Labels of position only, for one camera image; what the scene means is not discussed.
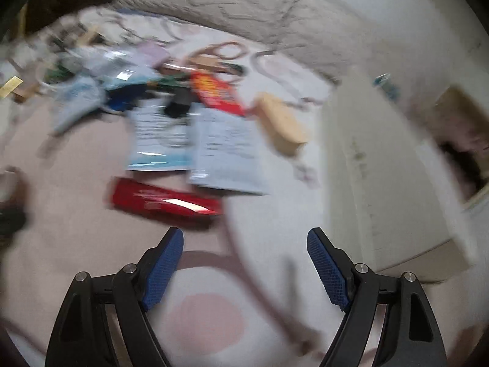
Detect red printed packet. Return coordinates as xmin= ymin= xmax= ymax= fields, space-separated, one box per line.
xmin=190 ymin=71 xmax=245 ymax=117

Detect red case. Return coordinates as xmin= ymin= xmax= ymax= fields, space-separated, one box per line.
xmin=111 ymin=177 xmax=223 ymax=222

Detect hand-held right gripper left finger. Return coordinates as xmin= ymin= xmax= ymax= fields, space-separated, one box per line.
xmin=45 ymin=226 xmax=185 ymax=367

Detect pink scissors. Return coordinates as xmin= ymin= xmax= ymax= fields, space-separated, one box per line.
xmin=185 ymin=42 xmax=249 ymax=75

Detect printed blanket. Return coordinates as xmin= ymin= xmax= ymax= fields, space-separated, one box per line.
xmin=0 ymin=8 xmax=383 ymax=367

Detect beige knitted pillow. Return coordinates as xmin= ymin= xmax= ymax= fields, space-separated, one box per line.
xmin=283 ymin=0 xmax=367 ymax=85
xmin=115 ymin=0 xmax=295 ymax=43

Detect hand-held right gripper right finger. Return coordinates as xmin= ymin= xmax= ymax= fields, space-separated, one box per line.
xmin=307 ymin=227 xmax=447 ymax=367

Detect gold metal bar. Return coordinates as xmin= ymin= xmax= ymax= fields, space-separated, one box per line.
xmin=0 ymin=76 xmax=24 ymax=96

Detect face mask packet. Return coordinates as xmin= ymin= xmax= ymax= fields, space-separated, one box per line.
xmin=186 ymin=107 xmax=270 ymax=196
xmin=51 ymin=72 xmax=105 ymax=134
xmin=126 ymin=103 xmax=195 ymax=172

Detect white cardboard box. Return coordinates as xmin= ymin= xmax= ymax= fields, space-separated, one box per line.
xmin=319 ymin=72 xmax=474 ymax=276

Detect small black object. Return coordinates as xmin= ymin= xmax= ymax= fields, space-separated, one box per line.
xmin=164 ymin=88 xmax=193 ymax=119

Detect oval wooden box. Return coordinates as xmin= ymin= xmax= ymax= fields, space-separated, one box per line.
xmin=254 ymin=92 xmax=308 ymax=157

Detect purple card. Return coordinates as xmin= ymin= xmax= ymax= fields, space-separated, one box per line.
xmin=138 ymin=42 xmax=169 ymax=65

